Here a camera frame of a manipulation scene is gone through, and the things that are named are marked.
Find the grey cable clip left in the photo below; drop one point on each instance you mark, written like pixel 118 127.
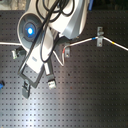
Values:
pixel 17 53

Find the grey cable clip right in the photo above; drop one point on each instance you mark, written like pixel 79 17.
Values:
pixel 100 36

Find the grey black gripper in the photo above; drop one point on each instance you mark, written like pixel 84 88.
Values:
pixel 38 45

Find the grey cable clip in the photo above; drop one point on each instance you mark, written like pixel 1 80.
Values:
pixel 17 53
pixel 100 36
pixel 67 50

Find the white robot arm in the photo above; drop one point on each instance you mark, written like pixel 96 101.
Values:
pixel 44 24

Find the grey cable clip middle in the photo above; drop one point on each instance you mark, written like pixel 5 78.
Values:
pixel 67 50

